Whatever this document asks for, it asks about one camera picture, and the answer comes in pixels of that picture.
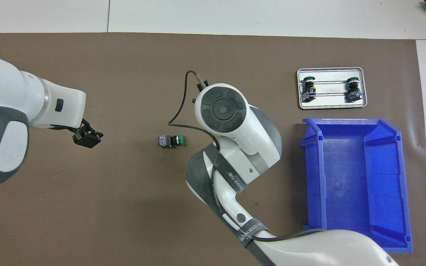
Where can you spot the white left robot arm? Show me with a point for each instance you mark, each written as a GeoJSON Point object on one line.
{"type": "Point", "coordinates": [13, 92]}

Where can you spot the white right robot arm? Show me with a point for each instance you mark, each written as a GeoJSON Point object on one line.
{"type": "Point", "coordinates": [235, 122]}

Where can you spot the blue plastic storage bin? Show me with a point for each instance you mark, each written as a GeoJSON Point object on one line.
{"type": "Point", "coordinates": [346, 184]}

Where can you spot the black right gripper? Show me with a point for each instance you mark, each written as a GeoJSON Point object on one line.
{"type": "Point", "coordinates": [202, 86]}

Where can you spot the green push button yellow label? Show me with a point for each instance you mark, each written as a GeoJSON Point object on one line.
{"type": "Point", "coordinates": [309, 90]}

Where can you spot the brown table mat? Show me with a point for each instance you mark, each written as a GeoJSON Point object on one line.
{"type": "Point", "coordinates": [124, 207]}

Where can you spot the silver metal tray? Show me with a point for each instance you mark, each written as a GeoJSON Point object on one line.
{"type": "Point", "coordinates": [331, 106]}

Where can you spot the green push button clear block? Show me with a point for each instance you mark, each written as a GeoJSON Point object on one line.
{"type": "Point", "coordinates": [170, 141]}

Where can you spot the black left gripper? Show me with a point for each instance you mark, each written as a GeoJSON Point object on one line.
{"type": "Point", "coordinates": [76, 126]}

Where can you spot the green push button black block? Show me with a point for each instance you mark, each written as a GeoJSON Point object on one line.
{"type": "Point", "coordinates": [353, 90]}

